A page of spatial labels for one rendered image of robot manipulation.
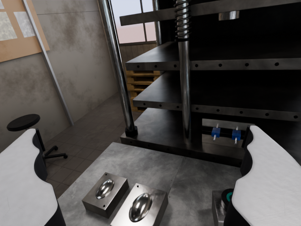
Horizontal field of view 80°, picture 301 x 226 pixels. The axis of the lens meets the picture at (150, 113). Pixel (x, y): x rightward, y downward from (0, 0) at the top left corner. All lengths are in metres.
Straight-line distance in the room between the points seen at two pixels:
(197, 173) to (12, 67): 2.61
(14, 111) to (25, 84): 0.40
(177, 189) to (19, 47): 2.67
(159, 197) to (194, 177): 0.23
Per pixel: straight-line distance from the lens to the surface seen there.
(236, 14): 1.22
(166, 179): 0.96
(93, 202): 0.89
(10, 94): 2.96
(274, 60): 0.97
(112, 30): 1.09
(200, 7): 0.98
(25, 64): 3.07
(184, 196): 0.90
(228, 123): 1.09
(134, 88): 3.20
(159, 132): 1.30
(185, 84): 0.99
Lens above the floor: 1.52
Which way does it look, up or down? 28 degrees down
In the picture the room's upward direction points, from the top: 9 degrees counter-clockwise
